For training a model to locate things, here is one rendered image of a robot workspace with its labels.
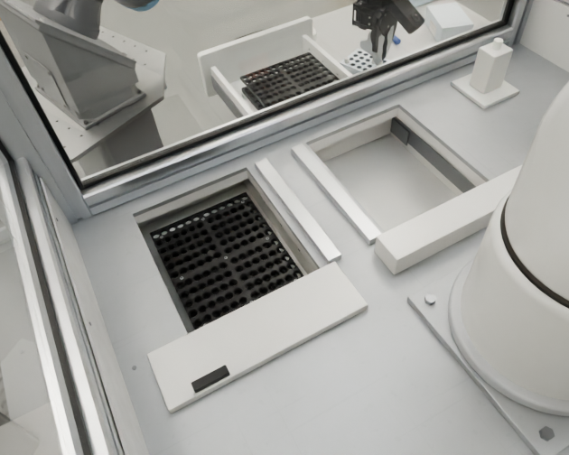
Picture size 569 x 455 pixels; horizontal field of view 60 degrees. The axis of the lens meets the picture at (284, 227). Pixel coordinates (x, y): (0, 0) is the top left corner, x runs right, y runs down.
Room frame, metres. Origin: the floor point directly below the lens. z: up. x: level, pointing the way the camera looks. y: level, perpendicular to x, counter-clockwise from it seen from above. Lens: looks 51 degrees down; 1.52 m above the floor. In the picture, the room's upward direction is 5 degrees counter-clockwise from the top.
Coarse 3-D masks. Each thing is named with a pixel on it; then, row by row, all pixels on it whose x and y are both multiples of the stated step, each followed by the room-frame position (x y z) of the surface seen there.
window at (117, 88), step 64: (0, 0) 0.55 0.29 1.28; (64, 0) 0.58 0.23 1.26; (128, 0) 0.61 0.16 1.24; (192, 0) 0.64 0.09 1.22; (256, 0) 0.68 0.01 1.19; (320, 0) 0.72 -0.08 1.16; (384, 0) 0.77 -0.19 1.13; (448, 0) 0.83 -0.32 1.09; (64, 64) 0.57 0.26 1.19; (128, 64) 0.60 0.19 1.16; (192, 64) 0.63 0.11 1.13; (256, 64) 0.67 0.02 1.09; (320, 64) 0.72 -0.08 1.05; (384, 64) 0.78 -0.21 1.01; (64, 128) 0.55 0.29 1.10; (128, 128) 0.59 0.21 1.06; (192, 128) 0.62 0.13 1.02
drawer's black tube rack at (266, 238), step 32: (192, 224) 0.53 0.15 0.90; (224, 224) 0.55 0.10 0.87; (256, 224) 0.52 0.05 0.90; (160, 256) 0.49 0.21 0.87; (192, 256) 0.46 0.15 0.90; (224, 256) 0.46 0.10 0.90; (256, 256) 0.45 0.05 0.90; (288, 256) 0.45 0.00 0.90; (192, 288) 0.41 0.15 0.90; (224, 288) 0.42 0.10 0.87; (256, 288) 0.39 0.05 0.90; (192, 320) 0.35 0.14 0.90
